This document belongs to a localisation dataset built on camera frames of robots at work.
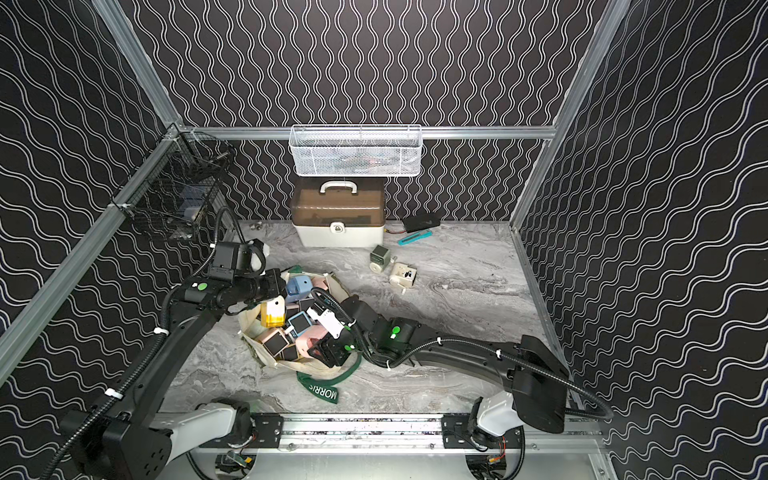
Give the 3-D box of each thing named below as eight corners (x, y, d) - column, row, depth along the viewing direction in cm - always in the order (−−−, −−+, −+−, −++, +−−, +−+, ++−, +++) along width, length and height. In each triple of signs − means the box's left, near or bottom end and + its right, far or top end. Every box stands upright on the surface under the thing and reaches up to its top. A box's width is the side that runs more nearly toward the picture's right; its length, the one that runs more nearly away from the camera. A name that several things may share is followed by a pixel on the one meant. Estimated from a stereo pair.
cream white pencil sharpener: (384, 280, 105) (384, 273, 102) (400, 266, 109) (400, 258, 106) (402, 294, 102) (403, 287, 98) (418, 278, 106) (419, 271, 102)
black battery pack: (407, 232, 119) (407, 229, 117) (402, 222, 123) (402, 218, 121) (439, 225, 122) (440, 221, 120) (433, 215, 126) (434, 211, 124)
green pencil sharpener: (366, 269, 108) (365, 255, 102) (376, 257, 112) (376, 242, 105) (380, 276, 106) (380, 262, 100) (390, 263, 110) (390, 249, 104)
